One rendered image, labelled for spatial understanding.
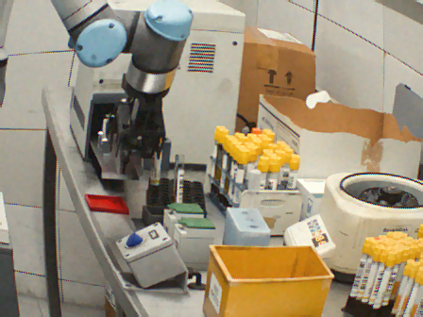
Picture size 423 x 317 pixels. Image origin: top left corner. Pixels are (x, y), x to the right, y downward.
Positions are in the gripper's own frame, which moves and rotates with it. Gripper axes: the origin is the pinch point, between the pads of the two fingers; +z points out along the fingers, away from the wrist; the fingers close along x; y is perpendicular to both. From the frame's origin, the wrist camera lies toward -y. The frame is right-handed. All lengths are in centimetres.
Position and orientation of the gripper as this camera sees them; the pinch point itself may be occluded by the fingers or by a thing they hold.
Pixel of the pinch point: (123, 164)
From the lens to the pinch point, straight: 191.9
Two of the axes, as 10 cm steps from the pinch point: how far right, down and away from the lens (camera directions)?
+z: -2.2, 7.0, 6.8
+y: 1.5, 7.1, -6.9
